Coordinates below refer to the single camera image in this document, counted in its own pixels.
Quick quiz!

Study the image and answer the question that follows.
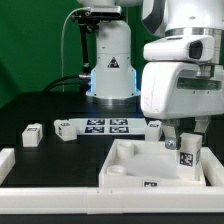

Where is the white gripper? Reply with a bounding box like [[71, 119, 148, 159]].
[[140, 35, 224, 150]]

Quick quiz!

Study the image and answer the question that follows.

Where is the white square table top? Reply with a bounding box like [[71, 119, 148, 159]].
[[98, 139, 206, 188]]

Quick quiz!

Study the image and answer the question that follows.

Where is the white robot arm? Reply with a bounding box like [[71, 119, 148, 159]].
[[137, 0, 224, 149]]

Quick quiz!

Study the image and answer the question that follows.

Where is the white marker tag sheet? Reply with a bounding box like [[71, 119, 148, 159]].
[[70, 118, 147, 135]]

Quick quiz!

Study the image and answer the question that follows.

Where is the white U-shaped obstacle fence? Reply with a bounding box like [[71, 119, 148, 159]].
[[0, 147, 224, 214]]

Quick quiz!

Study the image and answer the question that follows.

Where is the black cable bundle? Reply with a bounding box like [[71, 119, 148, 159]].
[[41, 75, 92, 94]]

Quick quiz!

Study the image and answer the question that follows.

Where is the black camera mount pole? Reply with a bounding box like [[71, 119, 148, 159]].
[[71, 10, 99, 74]]

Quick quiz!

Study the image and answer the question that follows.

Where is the black camera on mount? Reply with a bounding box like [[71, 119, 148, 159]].
[[87, 5, 122, 19]]

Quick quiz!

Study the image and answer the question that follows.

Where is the white cable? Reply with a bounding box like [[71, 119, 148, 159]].
[[60, 6, 92, 93]]

